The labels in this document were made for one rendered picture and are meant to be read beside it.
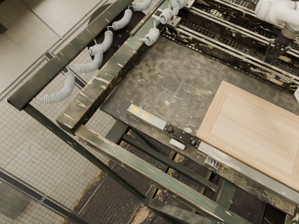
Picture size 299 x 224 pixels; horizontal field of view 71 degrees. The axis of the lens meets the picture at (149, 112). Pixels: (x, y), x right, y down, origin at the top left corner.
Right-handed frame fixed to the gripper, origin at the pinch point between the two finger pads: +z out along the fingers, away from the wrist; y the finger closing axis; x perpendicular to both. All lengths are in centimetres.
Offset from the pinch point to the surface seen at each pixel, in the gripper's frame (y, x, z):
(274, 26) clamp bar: 2.8, -39.5, 2.8
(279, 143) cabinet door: -23, 49, 7
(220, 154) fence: 4, 73, 4
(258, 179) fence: -17, 75, 4
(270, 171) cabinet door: -22, 67, 7
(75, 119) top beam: 74, 96, -2
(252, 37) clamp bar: 14.2, -16.4, 1.3
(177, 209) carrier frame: 0, 95, 83
